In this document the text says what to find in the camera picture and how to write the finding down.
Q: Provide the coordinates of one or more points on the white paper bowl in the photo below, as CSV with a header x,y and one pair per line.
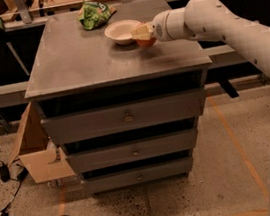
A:
x,y
120,32

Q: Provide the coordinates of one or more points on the red apple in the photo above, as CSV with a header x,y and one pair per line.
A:
x,y
147,43

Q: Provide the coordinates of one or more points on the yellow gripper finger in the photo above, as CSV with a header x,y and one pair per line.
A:
x,y
143,31

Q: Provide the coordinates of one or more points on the cardboard box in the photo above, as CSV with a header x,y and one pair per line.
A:
x,y
43,159

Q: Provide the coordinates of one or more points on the grey drawer cabinet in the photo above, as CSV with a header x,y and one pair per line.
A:
x,y
76,70

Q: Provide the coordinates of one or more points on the black power adapter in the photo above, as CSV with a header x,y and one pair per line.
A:
x,y
4,173

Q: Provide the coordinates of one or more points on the grey bottom drawer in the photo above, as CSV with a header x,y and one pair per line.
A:
x,y
138,175

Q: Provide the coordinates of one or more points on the grey middle drawer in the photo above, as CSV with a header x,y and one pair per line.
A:
x,y
132,151

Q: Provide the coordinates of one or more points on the grey drawer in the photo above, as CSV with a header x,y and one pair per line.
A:
x,y
138,175
122,117
132,151

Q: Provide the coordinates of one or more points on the green chip bag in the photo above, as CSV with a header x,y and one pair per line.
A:
x,y
92,14

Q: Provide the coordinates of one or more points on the grey metal rail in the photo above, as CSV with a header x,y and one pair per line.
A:
x,y
13,94

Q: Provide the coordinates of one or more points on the grey top drawer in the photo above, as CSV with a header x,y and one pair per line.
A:
x,y
122,117

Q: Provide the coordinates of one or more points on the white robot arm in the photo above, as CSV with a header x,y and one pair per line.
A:
x,y
211,20

